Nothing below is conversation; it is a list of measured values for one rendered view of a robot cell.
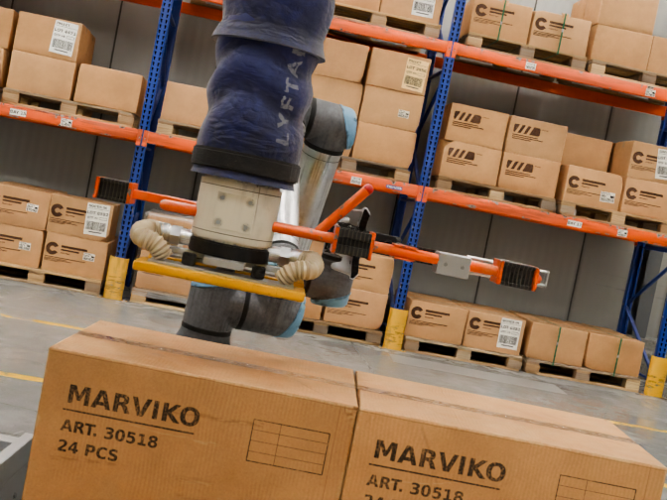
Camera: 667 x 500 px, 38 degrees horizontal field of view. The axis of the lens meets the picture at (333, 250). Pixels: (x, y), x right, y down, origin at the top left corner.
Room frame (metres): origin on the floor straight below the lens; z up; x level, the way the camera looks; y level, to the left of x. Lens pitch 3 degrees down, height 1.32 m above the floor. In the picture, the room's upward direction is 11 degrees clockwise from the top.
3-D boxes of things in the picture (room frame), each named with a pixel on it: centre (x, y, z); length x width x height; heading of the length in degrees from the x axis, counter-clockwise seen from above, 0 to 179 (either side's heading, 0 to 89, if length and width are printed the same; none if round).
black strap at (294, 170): (2.01, 0.21, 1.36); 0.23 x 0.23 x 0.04
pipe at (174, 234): (2.00, 0.21, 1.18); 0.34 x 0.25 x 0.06; 93
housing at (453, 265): (2.03, -0.25, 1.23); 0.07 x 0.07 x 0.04; 3
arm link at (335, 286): (2.32, -0.01, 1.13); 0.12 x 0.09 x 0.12; 106
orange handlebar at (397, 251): (2.13, 0.02, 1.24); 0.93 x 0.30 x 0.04; 93
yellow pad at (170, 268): (1.91, 0.21, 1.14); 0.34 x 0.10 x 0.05; 93
